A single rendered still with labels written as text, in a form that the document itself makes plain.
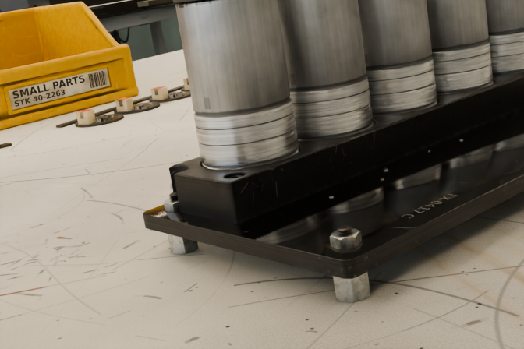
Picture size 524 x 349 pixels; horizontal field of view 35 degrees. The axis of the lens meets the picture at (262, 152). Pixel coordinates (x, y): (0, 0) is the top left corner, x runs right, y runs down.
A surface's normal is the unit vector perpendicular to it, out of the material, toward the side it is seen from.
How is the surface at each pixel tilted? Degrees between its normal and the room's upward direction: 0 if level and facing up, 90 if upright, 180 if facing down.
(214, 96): 90
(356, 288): 90
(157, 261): 0
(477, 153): 0
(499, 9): 90
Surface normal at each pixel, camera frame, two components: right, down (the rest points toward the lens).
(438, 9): -0.36, 0.26
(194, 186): -0.74, 0.26
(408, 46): 0.32, 0.16
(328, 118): -0.02, 0.22
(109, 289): -0.15, -0.96
